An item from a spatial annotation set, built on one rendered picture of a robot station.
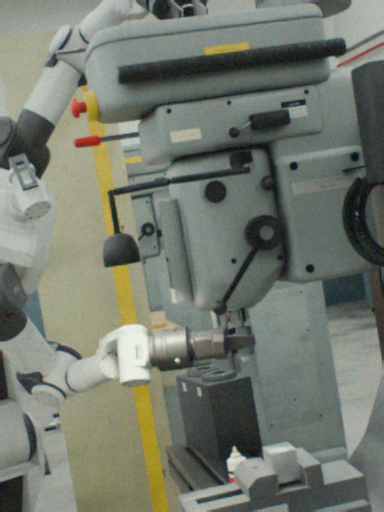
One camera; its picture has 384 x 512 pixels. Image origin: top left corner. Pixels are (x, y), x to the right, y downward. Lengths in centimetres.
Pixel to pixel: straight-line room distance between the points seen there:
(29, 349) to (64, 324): 155
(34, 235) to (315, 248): 63
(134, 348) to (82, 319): 168
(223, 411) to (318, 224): 64
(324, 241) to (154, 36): 52
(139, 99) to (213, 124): 15
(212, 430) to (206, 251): 62
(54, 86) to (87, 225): 140
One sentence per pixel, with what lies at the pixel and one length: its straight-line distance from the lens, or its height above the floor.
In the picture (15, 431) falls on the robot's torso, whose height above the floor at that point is 104.
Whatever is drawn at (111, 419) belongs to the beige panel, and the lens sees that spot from 361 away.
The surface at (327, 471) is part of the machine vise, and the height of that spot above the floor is 97.
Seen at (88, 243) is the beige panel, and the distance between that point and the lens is 353.
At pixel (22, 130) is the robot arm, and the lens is 216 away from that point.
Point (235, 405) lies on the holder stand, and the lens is 223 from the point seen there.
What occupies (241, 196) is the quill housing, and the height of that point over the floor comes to 153.
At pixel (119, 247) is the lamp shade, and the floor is 147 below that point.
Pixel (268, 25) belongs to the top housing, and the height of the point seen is 185.
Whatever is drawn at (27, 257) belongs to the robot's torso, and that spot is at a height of 148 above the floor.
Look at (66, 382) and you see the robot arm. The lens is 205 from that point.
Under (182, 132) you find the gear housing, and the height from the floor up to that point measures 167.
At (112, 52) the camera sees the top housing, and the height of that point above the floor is 184.
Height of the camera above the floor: 153
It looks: 3 degrees down
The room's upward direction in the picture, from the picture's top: 9 degrees counter-clockwise
